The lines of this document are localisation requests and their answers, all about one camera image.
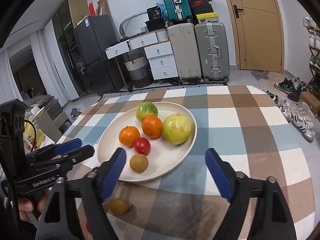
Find brown longan with stem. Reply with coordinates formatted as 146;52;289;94
109;198;133;216

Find red tomato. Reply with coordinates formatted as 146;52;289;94
133;137;151;155
86;221;91;234

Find orange tangerine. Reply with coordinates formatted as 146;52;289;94
119;126;140;147
142;115;163;139

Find green yellow citrus fruit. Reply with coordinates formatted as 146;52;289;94
136;102;158;122

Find person's left hand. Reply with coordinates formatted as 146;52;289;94
18;189;50;223

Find yellow snack bag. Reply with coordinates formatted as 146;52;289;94
23;119;44;153

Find cream round plate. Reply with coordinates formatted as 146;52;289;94
97;102;197;183

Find checkered tablecloth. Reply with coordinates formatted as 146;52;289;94
60;86;315;239

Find woven laundry basket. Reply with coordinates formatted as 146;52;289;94
125;54;153;88

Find black refrigerator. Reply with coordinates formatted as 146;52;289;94
73;15;124;96

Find white desk drawers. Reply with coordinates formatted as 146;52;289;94
105;29;168;59

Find tall dark glass cabinet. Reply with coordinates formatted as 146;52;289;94
52;0;90;96

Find white drawer cabinet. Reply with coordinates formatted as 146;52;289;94
144;41;178;80

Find beige suitcase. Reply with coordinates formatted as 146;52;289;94
168;23;202;81

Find silver aluminium suitcase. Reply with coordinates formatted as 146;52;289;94
195;22;230;82

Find teal suitcase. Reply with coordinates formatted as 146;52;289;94
163;0;193;22

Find wooden shoe rack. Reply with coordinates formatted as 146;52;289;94
303;16;320;99

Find wooden door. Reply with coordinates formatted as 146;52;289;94
226;0;284;73

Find yellow black box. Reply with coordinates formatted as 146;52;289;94
196;12;219;23

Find black red shoe boxes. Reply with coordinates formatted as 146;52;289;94
189;0;214;15

